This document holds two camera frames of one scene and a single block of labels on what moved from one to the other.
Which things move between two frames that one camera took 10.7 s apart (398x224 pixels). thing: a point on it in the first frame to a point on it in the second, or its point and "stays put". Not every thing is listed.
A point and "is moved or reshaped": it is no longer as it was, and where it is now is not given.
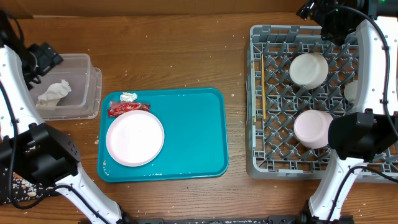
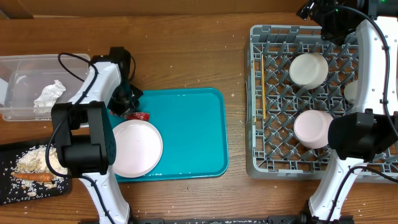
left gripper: [47, 56] to [124, 110]
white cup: [351, 92] stays put
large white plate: [134, 138] is moved or reshaped
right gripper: [326, 8] stays put
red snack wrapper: [118, 107] is moved or reshaped
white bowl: [308, 71] stays put
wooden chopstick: [263, 85] stays put
